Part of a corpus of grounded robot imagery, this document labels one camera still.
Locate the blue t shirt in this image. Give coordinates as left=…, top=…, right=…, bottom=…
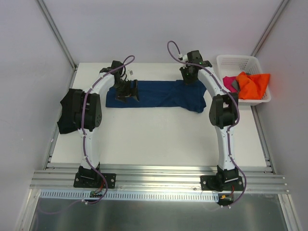
left=105, top=80, right=206, bottom=113

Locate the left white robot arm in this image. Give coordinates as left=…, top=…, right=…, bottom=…
left=57, top=55, right=140, bottom=187

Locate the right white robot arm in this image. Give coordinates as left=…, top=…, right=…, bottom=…
left=179, top=50, right=239, bottom=192

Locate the white plastic laundry basket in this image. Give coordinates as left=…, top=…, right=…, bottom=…
left=217, top=55, right=271, bottom=106

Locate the pink t shirt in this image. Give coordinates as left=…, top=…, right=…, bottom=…
left=223, top=76, right=237, bottom=93

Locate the grey t shirt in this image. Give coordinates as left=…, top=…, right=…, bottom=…
left=231, top=80, right=240, bottom=93

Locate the folded black t shirt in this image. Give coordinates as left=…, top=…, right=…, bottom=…
left=57, top=89, right=77, bottom=134

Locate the orange t shirt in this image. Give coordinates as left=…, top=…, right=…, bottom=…
left=236, top=72, right=270, bottom=100

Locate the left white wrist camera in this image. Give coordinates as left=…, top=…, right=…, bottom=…
left=124, top=70, right=133, bottom=81

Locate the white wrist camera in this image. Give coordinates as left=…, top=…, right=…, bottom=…
left=178, top=54, right=189, bottom=63
left=124, top=70, right=133, bottom=81

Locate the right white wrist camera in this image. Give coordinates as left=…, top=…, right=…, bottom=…
left=178, top=54, right=189, bottom=63

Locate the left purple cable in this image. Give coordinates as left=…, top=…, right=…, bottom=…
left=36, top=55, right=135, bottom=215

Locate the purple cable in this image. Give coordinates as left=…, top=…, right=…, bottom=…
left=36, top=55, right=135, bottom=215
left=167, top=40, right=246, bottom=210

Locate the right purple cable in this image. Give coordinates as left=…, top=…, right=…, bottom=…
left=167, top=40, right=246, bottom=210

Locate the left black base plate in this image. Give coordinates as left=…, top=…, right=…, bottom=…
left=73, top=166, right=116, bottom=189

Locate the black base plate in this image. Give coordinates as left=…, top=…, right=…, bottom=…
left=73, top=166, right=116, bottom=189
left=200, top=175, right=244, bottom=192

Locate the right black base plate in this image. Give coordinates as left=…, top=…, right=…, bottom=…
left=200, top=175, right=244, bottom=192

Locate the white slotted cable duct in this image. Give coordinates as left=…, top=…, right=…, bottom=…
left=40, top=189, right=218, bottom=202

